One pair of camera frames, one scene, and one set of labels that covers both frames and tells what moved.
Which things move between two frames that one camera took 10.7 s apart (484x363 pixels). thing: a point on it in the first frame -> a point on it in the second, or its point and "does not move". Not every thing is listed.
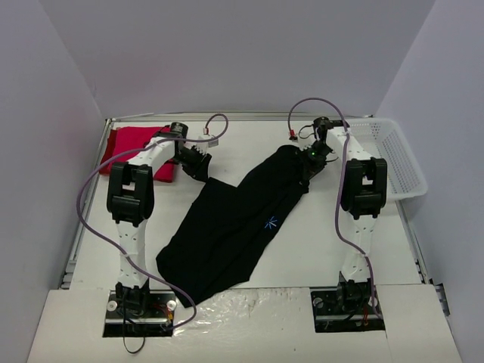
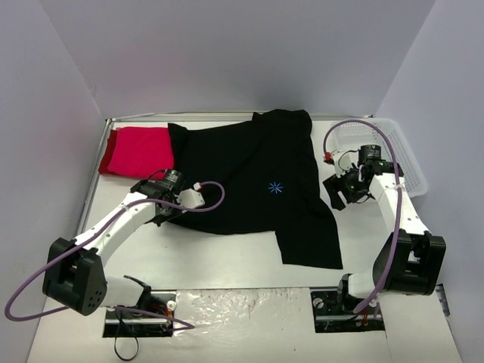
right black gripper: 308,169 -> 341,185
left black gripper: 197,162 -> 163,214
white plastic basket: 385,136 does not move
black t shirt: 216,227 -> 268,169
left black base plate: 152,320 does not move
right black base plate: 329,315 does not move
